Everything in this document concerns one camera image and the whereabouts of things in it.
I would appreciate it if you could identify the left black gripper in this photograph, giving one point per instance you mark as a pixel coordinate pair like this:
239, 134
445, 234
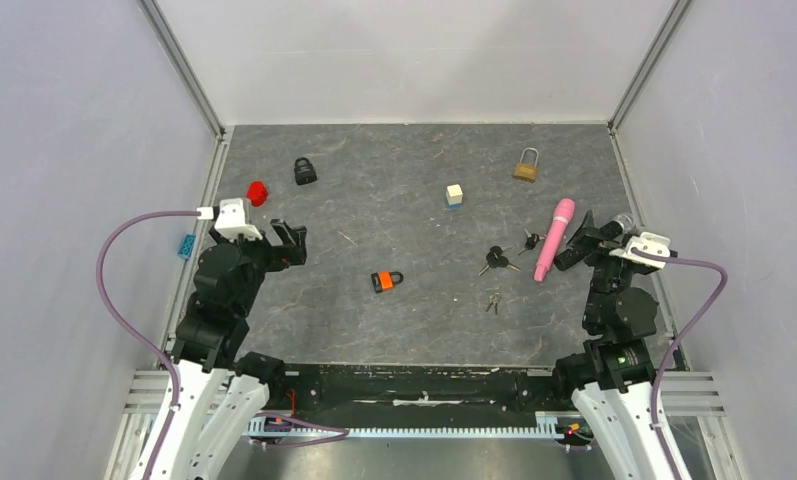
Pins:
292, 251

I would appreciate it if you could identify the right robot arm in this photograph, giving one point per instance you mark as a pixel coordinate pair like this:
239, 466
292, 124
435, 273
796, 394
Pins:
611, 382

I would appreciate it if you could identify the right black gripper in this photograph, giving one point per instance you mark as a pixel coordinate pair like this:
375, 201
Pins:
588, 237

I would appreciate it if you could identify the pink toy microphone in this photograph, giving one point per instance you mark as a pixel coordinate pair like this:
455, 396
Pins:
562, 215

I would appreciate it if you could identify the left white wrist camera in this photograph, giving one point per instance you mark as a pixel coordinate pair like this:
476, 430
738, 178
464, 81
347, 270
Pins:
230, 221

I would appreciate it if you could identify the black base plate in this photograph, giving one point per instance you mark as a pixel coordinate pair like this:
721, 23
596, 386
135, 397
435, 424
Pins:
423, 397

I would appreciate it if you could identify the black toy microphone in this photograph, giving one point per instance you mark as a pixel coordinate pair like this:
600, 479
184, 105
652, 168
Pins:
618, 227

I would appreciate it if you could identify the black key bunch small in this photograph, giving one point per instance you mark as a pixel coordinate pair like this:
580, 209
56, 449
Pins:
532, 241

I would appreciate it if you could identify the blue lego brick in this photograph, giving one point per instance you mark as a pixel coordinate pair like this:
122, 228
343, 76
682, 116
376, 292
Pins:
186, 246

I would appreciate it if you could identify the black key bunch large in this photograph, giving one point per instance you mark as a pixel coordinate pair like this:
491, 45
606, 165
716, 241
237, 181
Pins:
495, 258

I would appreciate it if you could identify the brass padlock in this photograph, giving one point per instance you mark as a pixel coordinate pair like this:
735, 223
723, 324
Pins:
526, 168

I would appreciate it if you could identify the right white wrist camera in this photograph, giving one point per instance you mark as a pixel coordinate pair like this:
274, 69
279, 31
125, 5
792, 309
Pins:
645, 248

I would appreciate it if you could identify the white blue cube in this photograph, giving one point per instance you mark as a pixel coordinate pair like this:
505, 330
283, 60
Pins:
454, 196

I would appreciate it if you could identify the red cylinder block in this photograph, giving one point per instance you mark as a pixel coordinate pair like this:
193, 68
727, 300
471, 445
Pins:
257, 194

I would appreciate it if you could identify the small silver keys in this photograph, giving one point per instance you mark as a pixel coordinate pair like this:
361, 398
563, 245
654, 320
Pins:
494, 302

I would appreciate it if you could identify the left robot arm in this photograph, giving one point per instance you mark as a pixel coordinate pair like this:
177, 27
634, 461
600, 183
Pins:
215, 393

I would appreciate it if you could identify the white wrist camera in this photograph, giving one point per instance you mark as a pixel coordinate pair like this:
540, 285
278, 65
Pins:
230, 221
645, 248

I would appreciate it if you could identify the orange black padlock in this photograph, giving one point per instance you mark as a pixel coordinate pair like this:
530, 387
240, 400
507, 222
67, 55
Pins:
386, 280

